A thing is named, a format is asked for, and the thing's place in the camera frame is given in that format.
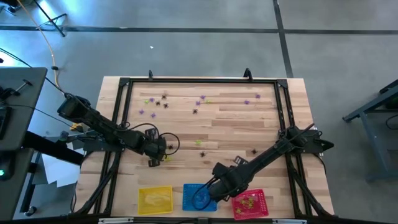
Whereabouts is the black computer mouse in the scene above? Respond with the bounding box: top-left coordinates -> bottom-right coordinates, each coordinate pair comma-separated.
0,155 -> 15,182

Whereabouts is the blue grey metal table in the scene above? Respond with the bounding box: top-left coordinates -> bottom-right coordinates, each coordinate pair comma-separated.
341,79 -> 398,183

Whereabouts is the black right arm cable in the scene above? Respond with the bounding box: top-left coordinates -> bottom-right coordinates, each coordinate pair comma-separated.
190,182 -> 216,211

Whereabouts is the orange floor cable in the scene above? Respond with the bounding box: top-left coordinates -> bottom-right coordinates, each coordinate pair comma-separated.
16,0 -> 62,90

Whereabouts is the black tripod stand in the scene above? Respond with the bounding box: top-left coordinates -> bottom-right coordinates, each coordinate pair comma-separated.
32,0 -> 68,37

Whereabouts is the black aluminium table frame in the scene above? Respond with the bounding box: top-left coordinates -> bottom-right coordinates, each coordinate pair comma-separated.
70,77 -> 338,224

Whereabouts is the black desk support beam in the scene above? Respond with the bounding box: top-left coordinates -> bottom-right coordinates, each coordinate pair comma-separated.
23,130 -> 85,166

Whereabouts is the white paper sheet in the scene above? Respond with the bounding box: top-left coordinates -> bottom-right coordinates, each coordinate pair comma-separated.
40,151 -> 82,189

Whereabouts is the black bar clamp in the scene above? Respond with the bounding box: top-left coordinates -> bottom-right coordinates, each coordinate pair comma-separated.
58,130 -> 77,142

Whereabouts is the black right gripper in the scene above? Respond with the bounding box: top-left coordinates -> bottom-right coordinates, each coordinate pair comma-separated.
208,162 -> 249,203

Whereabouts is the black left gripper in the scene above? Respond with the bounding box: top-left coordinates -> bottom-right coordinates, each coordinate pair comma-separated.
144,128 -> 169,168

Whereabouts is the dark grey desk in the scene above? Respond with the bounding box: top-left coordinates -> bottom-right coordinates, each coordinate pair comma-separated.
0,67 -> 48,221

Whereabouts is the red plastic basket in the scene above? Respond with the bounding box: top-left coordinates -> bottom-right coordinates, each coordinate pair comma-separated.
231,189 -> 269,221

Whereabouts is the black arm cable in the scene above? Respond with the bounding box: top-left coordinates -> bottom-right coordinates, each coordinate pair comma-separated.
190,182 -> 216,211
124,123 -> 181,156

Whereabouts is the yellow plastic basket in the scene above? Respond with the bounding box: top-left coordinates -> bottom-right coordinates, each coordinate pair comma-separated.
137,185 -> 174,216

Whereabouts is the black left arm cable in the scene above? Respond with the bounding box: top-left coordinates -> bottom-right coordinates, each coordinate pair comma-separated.
124,123 -> 181,156

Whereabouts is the light grey padded armrest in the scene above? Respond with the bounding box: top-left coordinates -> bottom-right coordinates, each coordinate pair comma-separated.
272,218 -> 308,224
98,217 -> 134,223

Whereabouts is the black desk clamp handle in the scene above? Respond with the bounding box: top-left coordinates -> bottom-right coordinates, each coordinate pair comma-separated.
14,78 -> 34,94

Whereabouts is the blue plastic basket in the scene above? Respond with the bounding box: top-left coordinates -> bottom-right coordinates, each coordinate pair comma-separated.
182,183 -> 218,212

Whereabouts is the black keyboard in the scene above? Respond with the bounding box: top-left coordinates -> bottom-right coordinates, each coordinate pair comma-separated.
0,105 -> 13,141

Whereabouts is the black floor cable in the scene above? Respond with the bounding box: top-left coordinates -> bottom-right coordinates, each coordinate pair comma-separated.
0,47 -> 68,94

